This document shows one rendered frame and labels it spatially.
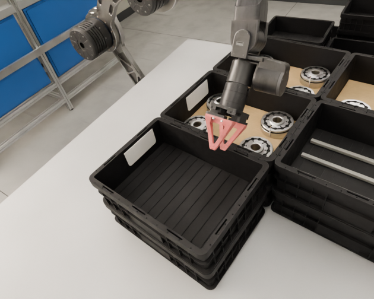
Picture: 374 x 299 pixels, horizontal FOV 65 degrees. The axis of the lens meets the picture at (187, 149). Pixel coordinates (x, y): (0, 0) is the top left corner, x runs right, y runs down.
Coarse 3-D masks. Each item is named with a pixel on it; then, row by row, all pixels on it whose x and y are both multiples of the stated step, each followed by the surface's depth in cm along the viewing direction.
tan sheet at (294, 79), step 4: (292, 68) 119; (296, 68) 119; (300, 68) 118; (292, 72) 117; (296, 72) 117; (300, 72) 116; (292, 76) 116; (296, 76) 115; (288, 80) 114; (292, 80) 114; (296, 80) 113; (288, 84) 112; (292, 84) 112; (296, 84) 112; (300, 84) 111; (312, 88) 108; (316, 88) 108; (316, 92) 107
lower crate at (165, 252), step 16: (256, 208) 80; (128, 224) 89; (256, 224) 87; (144, 240) 88; (240, 240) 83; (176, 256) 74; (224, 256) 72; (192, 272) 76; (224, 272) 79; (208, 288) 77
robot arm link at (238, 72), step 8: (232, 64) 65; (240, 64) 64; (248, 64) 63; (256, 64) 63; (232, 72) 65; (240, 72) 64; (248, 72) 64; (232, 80) 64; (240, 80) 64; (248, 80) 64
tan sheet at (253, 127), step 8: (200, 112) 109; (248, 112) 105; (256, 112) 104; (264, 112) 104; (248, 120) 102; (256, 120) 101; (216, 128) 102; (232, 128) 100; (248, 128) 99; (256, 128) 99; (240, 136) 97; (248, 136) 97; (264, 136) 95; (272, 144) 93
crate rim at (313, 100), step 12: (216, 72) 107; (252, 84) 100; (180, 96) 101; (300, 96) 91; (168, 108) 97; (300, 120) 84; (204, 132) 87; (288, 132) 81; (264, 156) 77; (276, 156) 76
